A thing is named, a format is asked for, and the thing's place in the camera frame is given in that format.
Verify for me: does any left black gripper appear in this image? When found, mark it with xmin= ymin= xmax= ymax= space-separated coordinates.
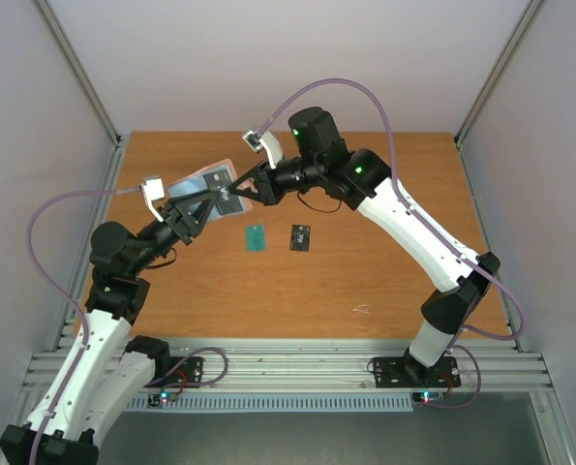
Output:
xmin=130 ymin=188 xmax=219 ymax=274

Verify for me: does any pink leather card holder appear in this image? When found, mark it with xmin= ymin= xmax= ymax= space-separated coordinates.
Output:
xmin=167 ymin=159 xmax=253 ymax=221

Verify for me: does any black VIP card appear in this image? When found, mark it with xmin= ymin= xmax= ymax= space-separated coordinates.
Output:
xmin=289 ymin=225 xmax=311 ymax=252
xmin=203 ymin=168 xmax=245 ymax=216

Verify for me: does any teal VIP card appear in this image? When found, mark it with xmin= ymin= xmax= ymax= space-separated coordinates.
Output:
xmin=245 ymin=224 xmax=266 ymax=252

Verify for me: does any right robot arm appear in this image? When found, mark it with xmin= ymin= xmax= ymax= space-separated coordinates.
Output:
xmin=229 ymin=107 xmax=500 ymax=386

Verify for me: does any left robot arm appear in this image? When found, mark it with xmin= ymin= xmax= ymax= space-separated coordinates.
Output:
xmin=0 ymin=190 xmax=219 ymax=464

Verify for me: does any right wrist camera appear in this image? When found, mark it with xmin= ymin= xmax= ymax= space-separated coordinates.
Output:
xmin=242 ymin=130 xmax=285 ymax=170

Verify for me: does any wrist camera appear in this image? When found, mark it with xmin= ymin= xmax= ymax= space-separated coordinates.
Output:
xmin=140 ymin=176 xmax=166 ymax=223
xmin=242 ymin=130 xmax=285 ymax=170

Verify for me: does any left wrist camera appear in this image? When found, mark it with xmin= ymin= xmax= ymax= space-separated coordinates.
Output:
xmin=140 ymin=176 xmax=166 ymax=223

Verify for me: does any left aluminium corner post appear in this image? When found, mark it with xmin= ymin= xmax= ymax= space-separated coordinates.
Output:
xmin=33 ymin=0 xmax=124 ymax=146

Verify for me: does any aluminium corner post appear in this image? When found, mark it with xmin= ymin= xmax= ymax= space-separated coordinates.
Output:
xmin=33 ymin=0 xmax=124 ymax=146
xmin=454 ymin=0 xmax=548 ymax=146

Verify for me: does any aluminium rail frame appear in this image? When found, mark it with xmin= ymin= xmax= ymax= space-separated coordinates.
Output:
xmin=23 ymin=133 xmax=555 ymax=393

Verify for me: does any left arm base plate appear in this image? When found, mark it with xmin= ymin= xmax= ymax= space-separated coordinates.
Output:
xmin=147 ymin=356 xmax=204 ymax=388

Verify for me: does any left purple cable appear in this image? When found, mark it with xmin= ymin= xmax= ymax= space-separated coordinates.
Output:
xmin=26 ymin=186 xmax=146 ymax=465

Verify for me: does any purple cable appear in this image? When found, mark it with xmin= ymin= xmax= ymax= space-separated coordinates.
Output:
xmin=260 ymin=77 xmax=526 ymax=411
xmin=26 ymin=186 xmax=146 ymax=465

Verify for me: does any grey slotted cable duct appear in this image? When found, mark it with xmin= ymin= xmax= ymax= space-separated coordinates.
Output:
xmin=125 ymin=392 xmax=413 ymax=415

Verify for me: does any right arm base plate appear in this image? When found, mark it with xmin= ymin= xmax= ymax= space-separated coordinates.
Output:
xmin=366 ymin=356 xmax=462 ymax=388

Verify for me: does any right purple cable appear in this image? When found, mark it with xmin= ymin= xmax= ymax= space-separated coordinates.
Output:
xmin=260 ymin=77 xmax=526 ymax=411

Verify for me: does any right aluminium corner post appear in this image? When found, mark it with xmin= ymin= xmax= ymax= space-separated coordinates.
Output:
xmin=454 ymin=0 xmax=548 ymax=146

